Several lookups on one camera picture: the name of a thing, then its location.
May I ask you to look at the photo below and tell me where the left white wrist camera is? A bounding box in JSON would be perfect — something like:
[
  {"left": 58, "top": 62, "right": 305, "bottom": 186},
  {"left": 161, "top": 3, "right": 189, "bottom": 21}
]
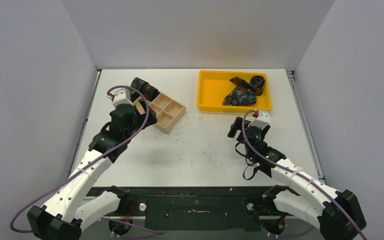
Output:
[{"left": 107, "top": 88, "right": 133, "bottom": 108}]

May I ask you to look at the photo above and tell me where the dark floral folded tie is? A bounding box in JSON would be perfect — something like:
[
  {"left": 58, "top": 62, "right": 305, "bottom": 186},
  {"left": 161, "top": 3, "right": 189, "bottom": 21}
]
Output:
[{"left": 222, "top": 86, "right": 257, "bottom": 107}]

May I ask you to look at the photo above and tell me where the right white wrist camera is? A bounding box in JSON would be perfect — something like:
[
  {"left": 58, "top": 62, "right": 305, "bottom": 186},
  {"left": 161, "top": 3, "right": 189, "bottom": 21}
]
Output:
[{"left": 249, "top": 109, "right": 271, "bottom": 130}]

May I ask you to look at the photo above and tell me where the red patterned rolled tie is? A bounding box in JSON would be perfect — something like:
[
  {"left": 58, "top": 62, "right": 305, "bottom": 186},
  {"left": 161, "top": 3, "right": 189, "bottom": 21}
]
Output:
[{"left": 140, "top": 83, "right": 160, "bottom": 102}]

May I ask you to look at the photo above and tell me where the wooden compartment tray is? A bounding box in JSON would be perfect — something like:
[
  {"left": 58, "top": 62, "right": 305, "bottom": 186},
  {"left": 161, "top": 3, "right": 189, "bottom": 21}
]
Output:
[{"left": 147, "top": 92, "right": 186, "bottom": 134}]

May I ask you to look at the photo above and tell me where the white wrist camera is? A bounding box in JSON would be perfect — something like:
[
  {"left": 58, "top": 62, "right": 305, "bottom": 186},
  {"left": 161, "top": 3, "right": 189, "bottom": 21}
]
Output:
[
  {"left": 249, "top": 109, "right": 271, "bottom": 130},
  {"left": 107, "top": 88, "right": 133, "bottom": 108}
]

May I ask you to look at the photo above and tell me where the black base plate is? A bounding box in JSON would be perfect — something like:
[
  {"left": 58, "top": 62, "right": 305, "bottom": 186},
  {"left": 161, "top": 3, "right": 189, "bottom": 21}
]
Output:
[{"left": 62, "top": 186, "right": 329, "bottom": 233}]

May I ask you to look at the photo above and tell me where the dark rolled tie rear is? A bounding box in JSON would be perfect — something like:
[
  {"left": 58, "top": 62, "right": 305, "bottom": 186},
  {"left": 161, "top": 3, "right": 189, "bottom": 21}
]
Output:
[{"left": 130, "top": 77, "right": 150, "bottom": 93}]

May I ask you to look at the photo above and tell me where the orange grey floral tie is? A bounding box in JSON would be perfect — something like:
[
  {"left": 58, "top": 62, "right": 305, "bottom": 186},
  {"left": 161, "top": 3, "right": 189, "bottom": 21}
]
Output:
[{"left": 229, "top": 75, "right": 266, "bottom": 97}]

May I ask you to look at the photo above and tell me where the yellow plastic bin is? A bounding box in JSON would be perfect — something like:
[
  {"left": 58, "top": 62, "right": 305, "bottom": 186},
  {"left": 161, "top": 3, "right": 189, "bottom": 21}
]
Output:
[{"left": 197, "top": 70, "right": 272, "bottom": 113}]

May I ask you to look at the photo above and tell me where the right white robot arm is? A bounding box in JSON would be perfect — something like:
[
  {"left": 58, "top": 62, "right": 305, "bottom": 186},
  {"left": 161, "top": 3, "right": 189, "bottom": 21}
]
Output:
[{"left": 227, "top": 112, "right": 367, "bottom": 240}]

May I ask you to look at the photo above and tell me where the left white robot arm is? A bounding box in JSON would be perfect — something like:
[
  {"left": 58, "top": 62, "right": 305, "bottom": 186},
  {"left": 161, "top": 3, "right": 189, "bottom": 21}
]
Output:
[{"left": 27, "top": 102, "right": 157, "bottom": 240}]

